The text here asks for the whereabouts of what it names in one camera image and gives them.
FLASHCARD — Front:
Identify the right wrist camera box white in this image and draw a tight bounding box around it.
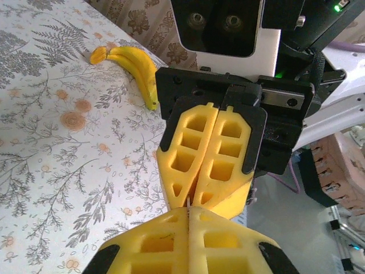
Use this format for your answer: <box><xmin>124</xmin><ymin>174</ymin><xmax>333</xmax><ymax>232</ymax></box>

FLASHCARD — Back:
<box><xmin>171</xmin><ymin>0</ymin><xmax>282</xmax><ymax>77</ymax></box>

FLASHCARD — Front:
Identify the aluminium profile stand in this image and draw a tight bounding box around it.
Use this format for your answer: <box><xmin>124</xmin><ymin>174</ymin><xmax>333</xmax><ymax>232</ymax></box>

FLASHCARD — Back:
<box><xmin>327</xmin><ymin>205</ymin><xmax>365</xmax><ymax>274</ymax></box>

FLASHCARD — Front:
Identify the pink slotted crate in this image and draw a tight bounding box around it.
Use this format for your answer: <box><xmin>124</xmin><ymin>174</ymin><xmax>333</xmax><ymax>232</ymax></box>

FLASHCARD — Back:
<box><xmin>310</xmin><ymin>131</ymin><xmax>365</xmax><ymax>213</ymax></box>

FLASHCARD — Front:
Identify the floral tablecloth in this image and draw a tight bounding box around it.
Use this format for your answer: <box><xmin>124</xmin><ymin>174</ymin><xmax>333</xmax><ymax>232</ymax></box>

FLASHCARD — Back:
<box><xmin>0</xmin><ymin>0</ymin><xmax>172</xmax><ymax>274</ymax></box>

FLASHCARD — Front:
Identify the yellow banana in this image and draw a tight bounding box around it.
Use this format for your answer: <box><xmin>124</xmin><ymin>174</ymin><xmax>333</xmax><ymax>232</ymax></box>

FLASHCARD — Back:
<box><xmin>90</xmin><ymin>45</ymin><xmax>159</xmax><ymax>111</ymax></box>

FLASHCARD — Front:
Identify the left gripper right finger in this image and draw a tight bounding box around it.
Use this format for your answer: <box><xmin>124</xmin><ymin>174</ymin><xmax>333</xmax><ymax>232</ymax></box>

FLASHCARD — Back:
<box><xmin>189</xmin><ymin>207</ymin><xmax>299</xmax><ymax>274</ymax></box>

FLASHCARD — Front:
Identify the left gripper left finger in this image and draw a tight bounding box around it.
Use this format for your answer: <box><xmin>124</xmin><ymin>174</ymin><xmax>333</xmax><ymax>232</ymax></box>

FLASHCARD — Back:
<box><xmin>82</xmin><ymin>207</ymin><xmax>190</xmax><ymax>274</ymax></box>

